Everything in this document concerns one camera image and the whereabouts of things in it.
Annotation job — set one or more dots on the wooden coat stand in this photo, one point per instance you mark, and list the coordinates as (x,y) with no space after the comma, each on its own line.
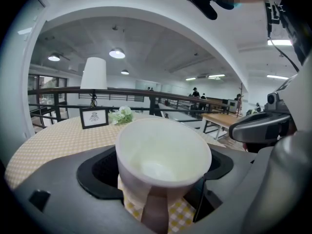
(240,99)

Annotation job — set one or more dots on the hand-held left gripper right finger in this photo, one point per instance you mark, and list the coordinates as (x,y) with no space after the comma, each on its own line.
(234,191)

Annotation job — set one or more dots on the dark framed window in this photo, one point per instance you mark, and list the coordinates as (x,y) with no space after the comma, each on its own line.
(46,91)

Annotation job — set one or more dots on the round pendant ceiling lamp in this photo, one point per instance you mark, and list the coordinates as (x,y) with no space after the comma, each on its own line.
(117,53)
(125,72)
(53,57)

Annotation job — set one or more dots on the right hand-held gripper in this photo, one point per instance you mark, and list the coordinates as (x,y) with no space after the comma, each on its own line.
(276,103)

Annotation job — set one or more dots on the wooden table with metal legs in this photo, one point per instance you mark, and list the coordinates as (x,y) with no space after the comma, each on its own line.
(219,121)

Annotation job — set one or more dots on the yellow checkered tablecloth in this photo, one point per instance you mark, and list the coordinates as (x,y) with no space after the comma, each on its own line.
(61,140)

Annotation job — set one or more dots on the black framed picture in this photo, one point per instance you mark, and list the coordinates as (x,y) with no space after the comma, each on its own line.
(94,117)

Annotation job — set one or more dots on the black head camera mount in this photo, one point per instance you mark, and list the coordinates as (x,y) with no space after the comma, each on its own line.
(204,4)

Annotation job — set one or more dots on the fluorescent ceiling light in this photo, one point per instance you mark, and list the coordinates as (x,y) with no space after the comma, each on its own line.
(278,77)
(190,78)
(279,42)
(216,76)

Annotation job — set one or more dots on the white cup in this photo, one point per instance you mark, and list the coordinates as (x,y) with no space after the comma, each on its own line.
(161,150)

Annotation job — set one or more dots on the white shade table lamp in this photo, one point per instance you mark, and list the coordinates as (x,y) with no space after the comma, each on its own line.
(94,74)

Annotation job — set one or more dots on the black metal railing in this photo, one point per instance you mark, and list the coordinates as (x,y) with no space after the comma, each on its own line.
(73,90)

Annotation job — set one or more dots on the white flower bunch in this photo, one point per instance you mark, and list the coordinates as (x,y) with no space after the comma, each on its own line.
(122,116)

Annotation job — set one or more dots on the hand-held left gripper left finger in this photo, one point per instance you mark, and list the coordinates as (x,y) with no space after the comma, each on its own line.
(65,191)

